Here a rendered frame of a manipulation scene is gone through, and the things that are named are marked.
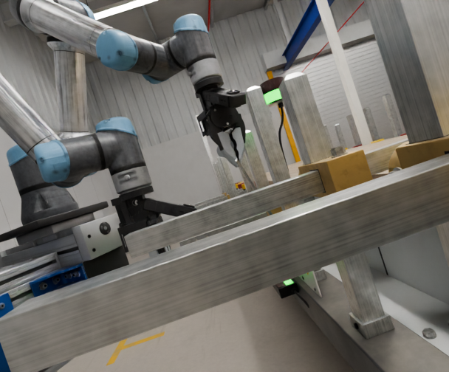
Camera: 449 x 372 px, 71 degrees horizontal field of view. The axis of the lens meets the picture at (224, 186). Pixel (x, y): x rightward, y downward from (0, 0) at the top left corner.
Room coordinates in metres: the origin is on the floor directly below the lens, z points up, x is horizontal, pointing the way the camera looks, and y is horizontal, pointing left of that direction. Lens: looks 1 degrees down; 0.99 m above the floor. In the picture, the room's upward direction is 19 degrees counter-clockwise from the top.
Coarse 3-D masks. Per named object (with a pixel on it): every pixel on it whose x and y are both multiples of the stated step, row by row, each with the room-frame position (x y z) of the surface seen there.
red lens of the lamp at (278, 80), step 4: (268, 80) 0.70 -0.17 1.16; (272, 80) 0.70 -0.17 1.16; (276, 80) 0.70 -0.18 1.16; (280, 80) 0.70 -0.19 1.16; (264, 84) 0.70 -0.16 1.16; (268, 84) 0.70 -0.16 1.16; (272, 84) 0.70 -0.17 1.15; (276, 84) 0.70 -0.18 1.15; (264, 88) 0.70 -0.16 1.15; (268, 88) 0.70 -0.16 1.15; (272, 88) 0.70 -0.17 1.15; (264, 92) 0.71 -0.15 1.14
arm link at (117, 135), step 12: (108, 120) 0.63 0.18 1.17; (120, 120) 0.63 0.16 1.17; (96, 132) 0.64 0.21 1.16; (108, 132) 0.62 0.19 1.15; (120, 132) 0.63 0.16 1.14; (132, 132) 0.65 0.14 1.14; (108, 144) 0.61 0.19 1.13; (120, 144) 0.62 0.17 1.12; (132, 144) 0.64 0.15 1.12; (108, 156) 0.61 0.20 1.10; (120, 156) 0.62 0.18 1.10; (132, 156) 0.63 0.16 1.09; (120, 168) 0.62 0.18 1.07
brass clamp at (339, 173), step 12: (348, 156) 0.38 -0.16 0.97; (360, 156) 0.38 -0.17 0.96; (300, 168) 0.49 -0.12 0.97; (312, 168) 0.43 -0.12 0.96; (324, 168) 0.39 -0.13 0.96; (336, 168) 0.38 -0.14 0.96; (348, 168) 0.38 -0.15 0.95; (360, 168) 0.38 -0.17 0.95; (324, 180) 0.41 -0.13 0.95; (336, 180) 0.38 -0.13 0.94; (348, 180) 0.38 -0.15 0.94; (360, 180) 0.38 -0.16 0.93; (324, 192) 0.42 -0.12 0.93; (336, 192) 0.38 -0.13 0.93
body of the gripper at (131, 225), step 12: (132, 192) 0.63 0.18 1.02; (144, 192) 0.63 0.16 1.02; (120, 204) 0.64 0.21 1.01; (132, 204) 0.65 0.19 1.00; (120, 216) 0.66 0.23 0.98; (132, 216) 0.65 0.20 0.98; (144, 216) 0.65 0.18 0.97; (156, 216) 0.65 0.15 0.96; (120, 228) 0.62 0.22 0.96; (132, 228) 0.62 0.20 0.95
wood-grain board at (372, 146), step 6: (396, 138) 1.63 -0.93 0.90; (402, 138) 1.45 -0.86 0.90; (372, 144) 1.83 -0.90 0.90; (378, 144) 1.63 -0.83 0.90; (384, 144) 1.47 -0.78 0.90; (348, 150) 2.13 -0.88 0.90; (354, 150) 1.84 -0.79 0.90; (366, 150) 1.47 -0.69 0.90; (300, 162) 2.87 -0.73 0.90; (288, 168) 2.41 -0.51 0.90; (294, 168) 2.08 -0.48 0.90; (294, 174) 1.47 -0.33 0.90; (378, 174) 0.62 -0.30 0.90; (384, 174) 0.60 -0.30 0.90; (270, 180) 1.64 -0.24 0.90
